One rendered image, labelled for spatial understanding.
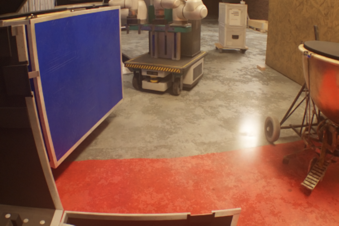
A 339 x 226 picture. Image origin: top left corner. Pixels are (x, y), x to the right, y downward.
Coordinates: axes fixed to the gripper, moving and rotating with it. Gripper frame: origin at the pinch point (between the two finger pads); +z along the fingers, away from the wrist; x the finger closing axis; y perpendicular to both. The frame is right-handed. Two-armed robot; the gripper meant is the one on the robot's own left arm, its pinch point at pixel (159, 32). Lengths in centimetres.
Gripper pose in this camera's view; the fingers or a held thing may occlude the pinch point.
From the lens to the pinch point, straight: 252.1
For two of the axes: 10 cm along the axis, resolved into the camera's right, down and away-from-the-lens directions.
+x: 9.2, 1.5, -3.6
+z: 0.0, 9.3, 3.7
